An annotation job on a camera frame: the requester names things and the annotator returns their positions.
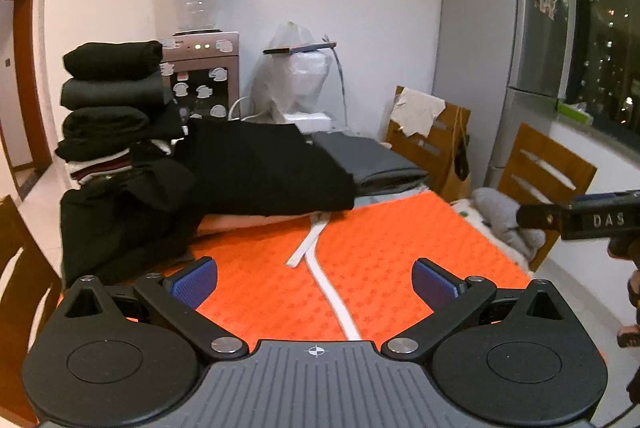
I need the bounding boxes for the pile of black clothes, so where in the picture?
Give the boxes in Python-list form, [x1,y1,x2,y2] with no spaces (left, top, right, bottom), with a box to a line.
[60,145,203,285]

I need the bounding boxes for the grey fluffy blanket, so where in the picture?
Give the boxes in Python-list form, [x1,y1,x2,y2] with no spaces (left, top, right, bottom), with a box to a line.
[470,187,546,259]

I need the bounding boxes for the green tissue box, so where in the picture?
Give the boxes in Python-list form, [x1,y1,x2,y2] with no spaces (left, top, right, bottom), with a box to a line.
[557,101,596,125]

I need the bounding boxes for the stack of folded dark clothes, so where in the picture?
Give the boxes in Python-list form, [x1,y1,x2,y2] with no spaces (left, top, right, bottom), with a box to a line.
[55,39,184,185]

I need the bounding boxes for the wooden chair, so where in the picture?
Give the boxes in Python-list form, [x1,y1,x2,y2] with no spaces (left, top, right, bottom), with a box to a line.
[0,195,64,426]
[497,123,599,274]
[385,86,472,202]

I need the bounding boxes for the pink water dispenser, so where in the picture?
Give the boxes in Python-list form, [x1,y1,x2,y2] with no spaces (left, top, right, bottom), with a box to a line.
[160,31,241,122]

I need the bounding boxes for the white appliance under plastic bag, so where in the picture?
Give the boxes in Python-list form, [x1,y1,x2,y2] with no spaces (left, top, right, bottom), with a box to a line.
[250,22,346,117]

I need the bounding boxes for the orange patterned table mat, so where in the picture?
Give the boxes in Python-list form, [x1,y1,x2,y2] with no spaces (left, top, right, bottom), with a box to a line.
[60,191,532,345]

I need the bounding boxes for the grey pants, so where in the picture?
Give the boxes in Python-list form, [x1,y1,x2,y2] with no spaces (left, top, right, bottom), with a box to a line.
[310,131,430,198]

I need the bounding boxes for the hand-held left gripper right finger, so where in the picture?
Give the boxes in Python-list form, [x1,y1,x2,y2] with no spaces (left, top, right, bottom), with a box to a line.
[380,257,576,362]

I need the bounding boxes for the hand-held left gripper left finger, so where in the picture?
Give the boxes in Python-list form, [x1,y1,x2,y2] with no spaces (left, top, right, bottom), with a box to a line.
[60,257,251,362]

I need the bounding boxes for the person's right hand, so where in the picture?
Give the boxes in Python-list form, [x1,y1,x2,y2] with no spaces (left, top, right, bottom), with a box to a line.
[607,235,640,349]

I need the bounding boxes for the white fabric strap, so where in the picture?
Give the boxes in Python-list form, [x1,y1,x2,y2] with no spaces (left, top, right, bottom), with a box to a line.
[286,211,364,342]

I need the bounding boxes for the brown wooden door frame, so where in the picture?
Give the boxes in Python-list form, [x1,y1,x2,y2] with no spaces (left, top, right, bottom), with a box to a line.
[0,0,54,204]

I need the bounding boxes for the dark flat board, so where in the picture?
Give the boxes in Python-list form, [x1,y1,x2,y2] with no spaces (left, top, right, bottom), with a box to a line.
[262,41,337,57]

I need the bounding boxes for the black cable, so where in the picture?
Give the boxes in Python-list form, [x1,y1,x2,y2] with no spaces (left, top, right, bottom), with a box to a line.
[327,48,351,130]

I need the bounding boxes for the black folded garment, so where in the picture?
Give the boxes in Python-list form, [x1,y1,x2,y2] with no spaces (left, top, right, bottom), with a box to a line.
[182,118,357,217]

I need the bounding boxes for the white box appliance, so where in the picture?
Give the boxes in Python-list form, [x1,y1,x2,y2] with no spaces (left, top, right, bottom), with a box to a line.
[285,111,336,132]

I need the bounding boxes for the white cloth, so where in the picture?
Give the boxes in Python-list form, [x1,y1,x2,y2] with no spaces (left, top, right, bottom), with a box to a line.
[390,87,446,138]

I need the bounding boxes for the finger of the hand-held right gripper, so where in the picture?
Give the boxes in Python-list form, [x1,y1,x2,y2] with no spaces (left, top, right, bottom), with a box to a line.
[516,203,566,230]

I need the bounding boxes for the dark window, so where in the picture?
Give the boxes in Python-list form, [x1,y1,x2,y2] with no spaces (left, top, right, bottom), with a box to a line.
[570,0,640,150]

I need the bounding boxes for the silver refrigerator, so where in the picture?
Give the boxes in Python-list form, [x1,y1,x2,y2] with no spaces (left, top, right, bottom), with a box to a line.
[432,0,574,200]

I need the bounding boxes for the white polka dot blanket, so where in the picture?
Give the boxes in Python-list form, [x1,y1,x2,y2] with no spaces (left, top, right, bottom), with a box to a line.
[450,201,489,234]

